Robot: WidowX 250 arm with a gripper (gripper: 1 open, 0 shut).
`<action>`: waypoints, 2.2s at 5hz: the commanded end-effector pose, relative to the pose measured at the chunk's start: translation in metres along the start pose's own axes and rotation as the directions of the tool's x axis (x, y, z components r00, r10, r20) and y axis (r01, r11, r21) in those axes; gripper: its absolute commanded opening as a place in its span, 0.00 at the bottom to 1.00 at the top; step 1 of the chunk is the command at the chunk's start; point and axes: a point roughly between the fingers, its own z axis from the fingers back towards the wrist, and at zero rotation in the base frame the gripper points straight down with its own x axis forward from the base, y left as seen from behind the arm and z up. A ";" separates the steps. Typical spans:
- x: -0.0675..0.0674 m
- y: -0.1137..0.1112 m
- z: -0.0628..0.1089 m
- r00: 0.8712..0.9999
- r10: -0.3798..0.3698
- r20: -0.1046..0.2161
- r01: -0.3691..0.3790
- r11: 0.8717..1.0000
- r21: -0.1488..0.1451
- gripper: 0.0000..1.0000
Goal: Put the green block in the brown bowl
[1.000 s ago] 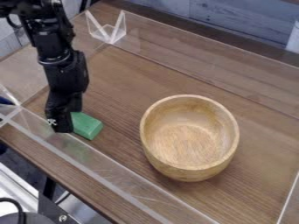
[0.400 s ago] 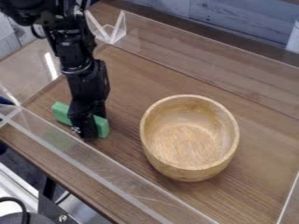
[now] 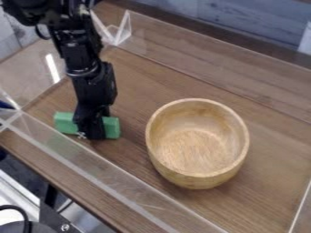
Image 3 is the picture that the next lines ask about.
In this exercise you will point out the clear acrylic tray walls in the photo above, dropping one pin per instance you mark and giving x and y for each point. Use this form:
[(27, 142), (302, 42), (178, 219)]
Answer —
[(166, 63)]

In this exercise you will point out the brown wooden bowl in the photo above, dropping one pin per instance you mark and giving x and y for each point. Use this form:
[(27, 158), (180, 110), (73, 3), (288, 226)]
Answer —
[(198, 142)]

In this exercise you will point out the black metal bracket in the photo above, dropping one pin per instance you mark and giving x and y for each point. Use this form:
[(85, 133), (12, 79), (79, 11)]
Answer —
[(55, 221)]

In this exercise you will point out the green rectangular block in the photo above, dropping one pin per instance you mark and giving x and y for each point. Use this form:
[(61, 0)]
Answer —
[(65, 125)]

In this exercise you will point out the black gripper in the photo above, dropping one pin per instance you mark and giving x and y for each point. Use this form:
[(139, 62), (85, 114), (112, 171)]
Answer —
[(95, 92)]

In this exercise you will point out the white object at right edge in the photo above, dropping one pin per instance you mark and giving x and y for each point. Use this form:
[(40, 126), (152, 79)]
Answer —
[(304, 46)]

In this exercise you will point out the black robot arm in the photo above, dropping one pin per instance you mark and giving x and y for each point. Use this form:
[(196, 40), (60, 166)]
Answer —
[(77, 42)]

